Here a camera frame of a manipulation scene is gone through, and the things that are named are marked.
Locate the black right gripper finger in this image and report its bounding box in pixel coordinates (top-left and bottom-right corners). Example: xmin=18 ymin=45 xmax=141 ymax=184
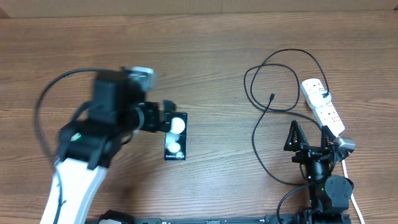
xmin=321 ymin=126 xmax=336 ymax=148
xmin=284 ymin=120 xmax=308 ymax=152

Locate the black Samsung Galaxy phone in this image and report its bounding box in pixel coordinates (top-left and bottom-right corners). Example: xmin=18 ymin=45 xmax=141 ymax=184
xmin=164 ymin=113 xmax=188 ymax=161

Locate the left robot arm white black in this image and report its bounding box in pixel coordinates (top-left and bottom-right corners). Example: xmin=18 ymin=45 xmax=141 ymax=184
xmin=41 ymin=67 xmax=175 ymax=223

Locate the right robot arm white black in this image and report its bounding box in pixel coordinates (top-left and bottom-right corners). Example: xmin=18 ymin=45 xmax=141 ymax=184
xmin=277 ymin=120 xmax=356 ymax=224

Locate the white USB charger adapter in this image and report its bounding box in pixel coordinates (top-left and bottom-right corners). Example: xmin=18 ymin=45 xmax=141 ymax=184
xmin=306 ymin=90 xmax=331 ymax=109

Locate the white power strip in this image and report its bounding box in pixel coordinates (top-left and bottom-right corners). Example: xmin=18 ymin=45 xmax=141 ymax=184
xmin=300 ymin=78 xmax=345 ymax=136

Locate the white power strip cord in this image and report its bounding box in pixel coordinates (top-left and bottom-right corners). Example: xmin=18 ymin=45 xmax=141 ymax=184
xmin=341 ymin=159 xmax=365 ymax=224

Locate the black USB charging cable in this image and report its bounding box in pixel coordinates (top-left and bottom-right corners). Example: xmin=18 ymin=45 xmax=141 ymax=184
xmin=243 ymin=48 xmax=331 ymax=187

